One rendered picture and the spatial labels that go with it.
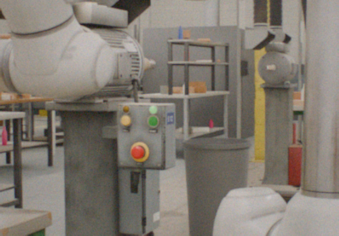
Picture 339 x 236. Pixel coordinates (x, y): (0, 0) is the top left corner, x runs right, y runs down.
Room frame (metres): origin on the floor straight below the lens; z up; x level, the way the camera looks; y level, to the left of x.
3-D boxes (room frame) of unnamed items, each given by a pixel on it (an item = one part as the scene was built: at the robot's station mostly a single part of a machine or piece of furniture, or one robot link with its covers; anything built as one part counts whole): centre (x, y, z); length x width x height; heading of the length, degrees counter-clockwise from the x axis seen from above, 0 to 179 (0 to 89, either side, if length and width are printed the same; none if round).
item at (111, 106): (2.45, 0.24, 1.11); 0.36 x 0.24 x 0.04; 159
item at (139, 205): (2.39, 0.10, 0.93); 0.15 x 0.10 x 0.55; 159
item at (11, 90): (1.14, 0.26, 1.23); 0.09 x 0.06 x 0.09; 157
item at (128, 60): (2.38, 0.25, 1.25); 0.41 x 0.27 x 0.26; 159
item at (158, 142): (2.22, 0.06, 0.99); 0.24 x 0.21 x 0.26; 159
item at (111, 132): (2.24, 0.12, 1.02); 0.19 x 0.04 x 0.04; 69
